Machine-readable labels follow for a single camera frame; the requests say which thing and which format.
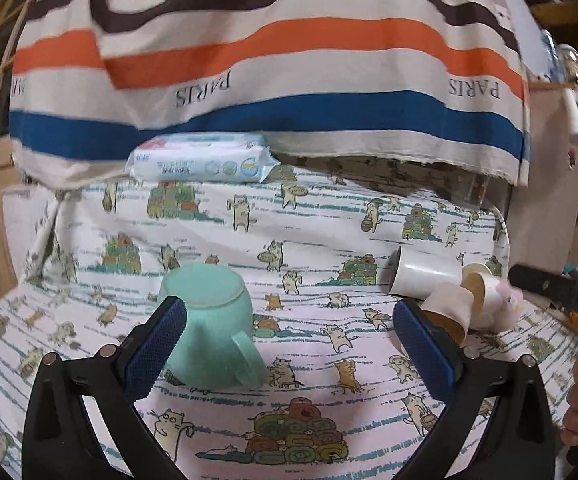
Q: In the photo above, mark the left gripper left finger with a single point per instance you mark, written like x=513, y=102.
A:
x=59, y=441

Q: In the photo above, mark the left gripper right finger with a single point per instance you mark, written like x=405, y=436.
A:
x=518, y=441

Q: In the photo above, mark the beige speckled cup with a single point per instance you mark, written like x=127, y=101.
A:
x=449, y=306

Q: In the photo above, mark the white cylindrical cup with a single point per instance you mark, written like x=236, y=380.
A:
x=417, y=274

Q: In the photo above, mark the pink white cartoon mug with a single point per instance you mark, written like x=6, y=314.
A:
x=497, y=305

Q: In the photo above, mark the wooden curved shelf panel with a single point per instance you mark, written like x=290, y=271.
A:
x=543, y=213

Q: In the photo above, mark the mint green mug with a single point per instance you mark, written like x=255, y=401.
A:
x=216, y=349

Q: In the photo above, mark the bear sticker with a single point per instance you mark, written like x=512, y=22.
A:
x=572, y=157

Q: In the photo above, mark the white clip lamp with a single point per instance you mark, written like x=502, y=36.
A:
x=568, y=57

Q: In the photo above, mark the clear plastic bottle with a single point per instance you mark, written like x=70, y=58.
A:
x=554, y=66

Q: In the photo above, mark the cat print bed sheet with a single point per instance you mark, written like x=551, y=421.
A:
x=341, y=402

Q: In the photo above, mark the wet wipes pack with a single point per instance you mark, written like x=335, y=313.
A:
x=224, y=157

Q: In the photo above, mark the striped Paris cloth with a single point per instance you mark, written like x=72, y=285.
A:
x=415, y=80

